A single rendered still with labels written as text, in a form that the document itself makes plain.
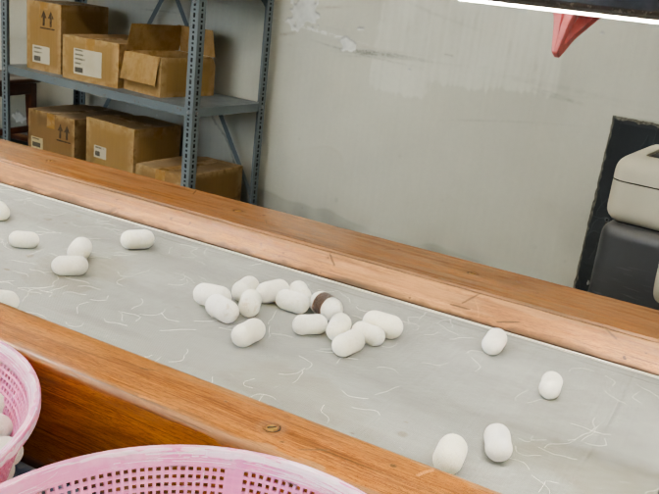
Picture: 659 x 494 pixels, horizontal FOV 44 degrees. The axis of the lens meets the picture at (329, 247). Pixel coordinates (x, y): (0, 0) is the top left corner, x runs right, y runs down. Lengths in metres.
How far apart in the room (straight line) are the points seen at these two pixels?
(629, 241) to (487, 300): 0.76
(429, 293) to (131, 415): 0.37
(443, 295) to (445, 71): 2.14
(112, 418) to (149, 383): 0.03
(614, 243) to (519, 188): 1.31
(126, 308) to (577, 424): 0.40
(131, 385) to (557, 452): 0.30
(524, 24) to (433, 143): 0.51
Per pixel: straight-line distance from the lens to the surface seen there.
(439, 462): 0.55
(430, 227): 3.01
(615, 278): 1.58
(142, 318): 0.74
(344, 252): 0.88
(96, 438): 0.60
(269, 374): 0.66
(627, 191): 1.54
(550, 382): 0.69
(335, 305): 0.76
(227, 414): 0.55
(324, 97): 3.19
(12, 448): 0.51
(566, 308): 0.83
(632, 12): 0.49
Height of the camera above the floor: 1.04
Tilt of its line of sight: 18 degrees down
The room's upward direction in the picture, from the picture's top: 7 degrees clockwise
